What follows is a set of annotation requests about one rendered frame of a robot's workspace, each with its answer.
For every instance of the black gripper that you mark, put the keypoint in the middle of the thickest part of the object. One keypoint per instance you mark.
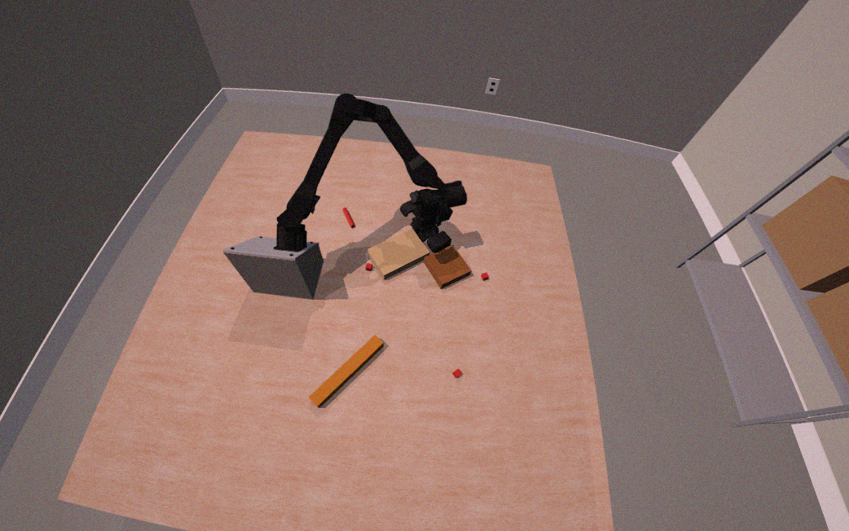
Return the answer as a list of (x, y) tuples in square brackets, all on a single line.
[(425, 227)]

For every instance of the orange flat bar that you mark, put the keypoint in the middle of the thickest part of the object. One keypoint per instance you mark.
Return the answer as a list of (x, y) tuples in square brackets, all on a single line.
[(324, 392)]

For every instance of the red cylinder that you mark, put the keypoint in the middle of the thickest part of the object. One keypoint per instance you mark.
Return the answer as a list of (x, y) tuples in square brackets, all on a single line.
[(348, 217)]

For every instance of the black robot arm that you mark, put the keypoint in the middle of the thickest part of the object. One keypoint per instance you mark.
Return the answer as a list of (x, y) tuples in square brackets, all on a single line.
[(291, 234)]

